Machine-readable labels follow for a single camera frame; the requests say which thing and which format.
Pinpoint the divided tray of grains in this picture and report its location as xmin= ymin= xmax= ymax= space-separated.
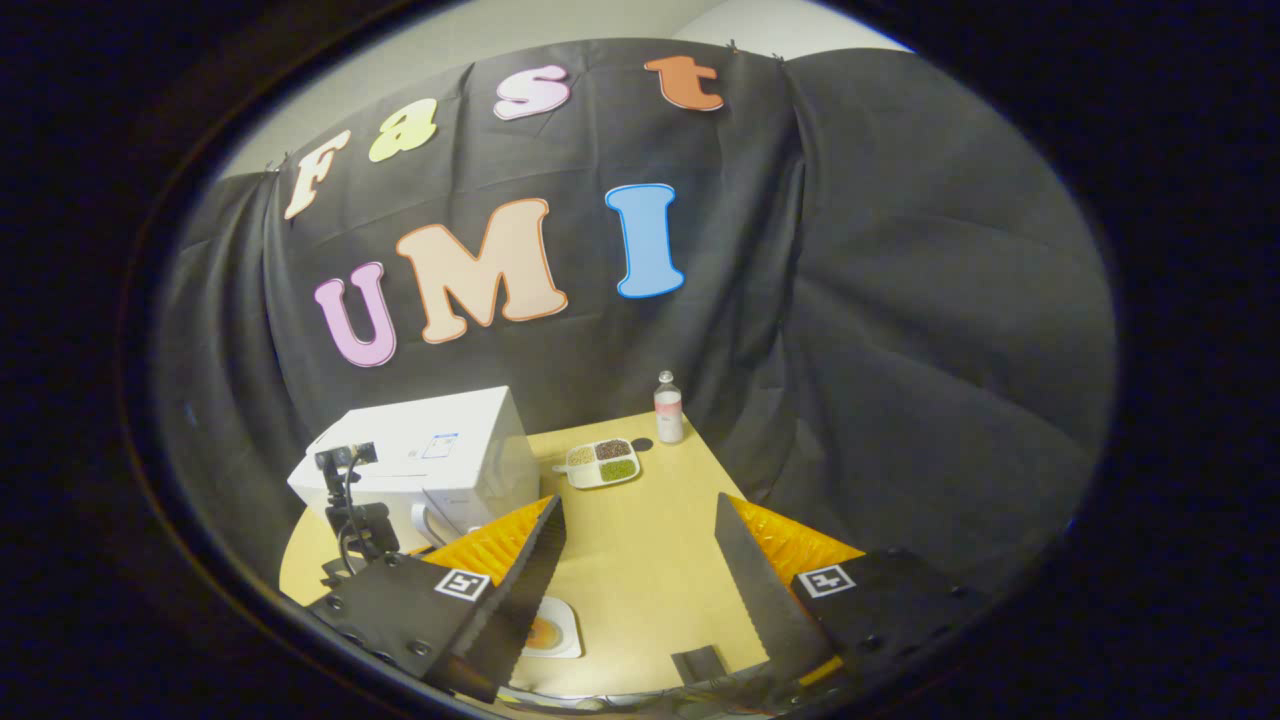
xmin=553 ymin=438 xmax=642 ymax=490

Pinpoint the clear bottle with pink label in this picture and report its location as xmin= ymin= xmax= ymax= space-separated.
xmin=654 ymin=371 xmax=685 ymax=445

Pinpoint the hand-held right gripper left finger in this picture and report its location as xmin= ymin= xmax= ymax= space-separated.
xmin=303 ymin=495 xmax=568 ymax=704

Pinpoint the black backdrop cloth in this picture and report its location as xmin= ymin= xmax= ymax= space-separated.
xmin=155 ymin=38 xmax=1119 ymax=601

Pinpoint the white square plate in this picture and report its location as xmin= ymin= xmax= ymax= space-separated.
xmin=515 ymin=596 xmax=583 ymax=661

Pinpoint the white microwave oven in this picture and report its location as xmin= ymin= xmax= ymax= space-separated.
xmin=287 ymin=386 xmax=541 ymax=551

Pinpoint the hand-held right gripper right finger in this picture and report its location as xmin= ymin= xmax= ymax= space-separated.
xmin=714 ymin=493 xmax=991 ymax=691

